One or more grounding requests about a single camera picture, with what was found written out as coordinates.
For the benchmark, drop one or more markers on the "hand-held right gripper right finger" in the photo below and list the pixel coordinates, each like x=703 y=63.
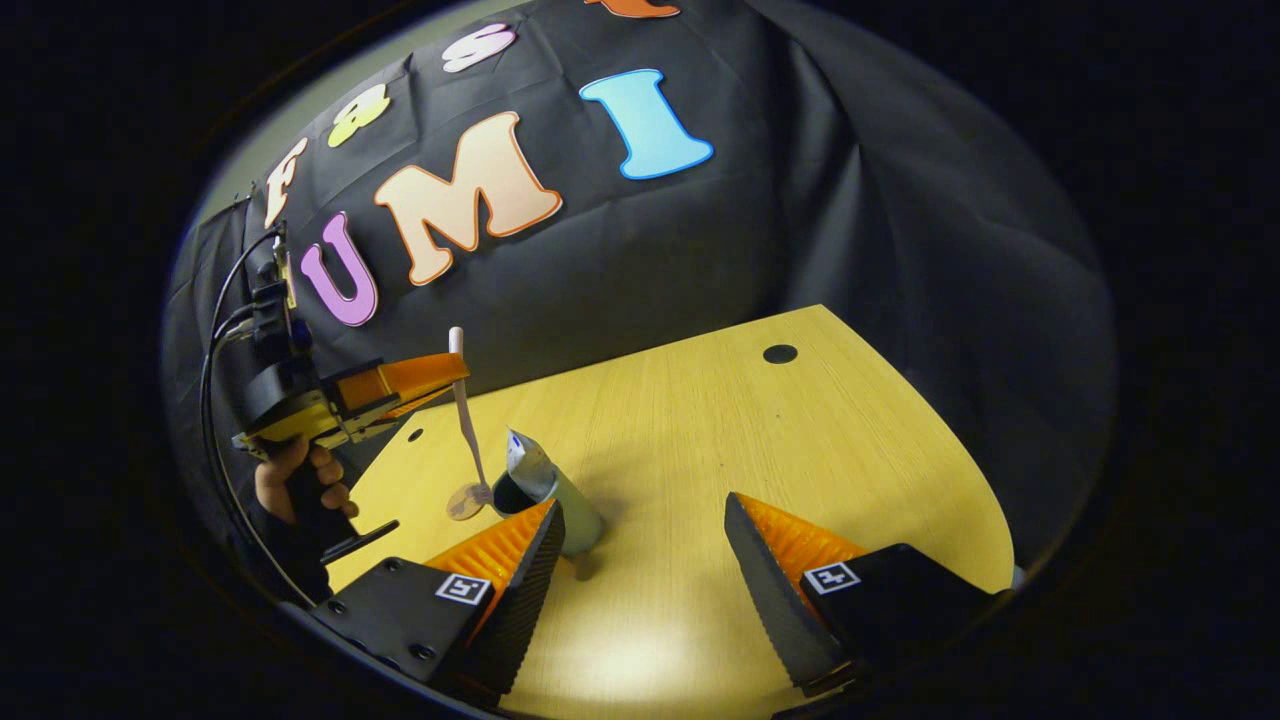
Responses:
x=775 y=590

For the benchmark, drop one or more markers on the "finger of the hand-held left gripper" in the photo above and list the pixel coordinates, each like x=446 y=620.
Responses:
x=400 y=413
x=410 y=375

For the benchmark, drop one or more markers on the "wooden desktop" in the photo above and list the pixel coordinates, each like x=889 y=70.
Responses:
x=720 y=430

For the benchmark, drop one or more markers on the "round brown coaster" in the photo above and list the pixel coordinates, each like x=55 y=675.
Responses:
x=462 y=503

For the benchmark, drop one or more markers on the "white toothpaste tube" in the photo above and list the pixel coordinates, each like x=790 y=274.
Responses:
x=528 y=465

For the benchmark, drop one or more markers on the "pale pink toothbrush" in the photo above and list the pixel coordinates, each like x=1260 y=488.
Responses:
x=463 y=410

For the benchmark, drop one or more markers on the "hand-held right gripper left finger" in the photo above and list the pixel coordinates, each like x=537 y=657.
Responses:
x=520 y=600

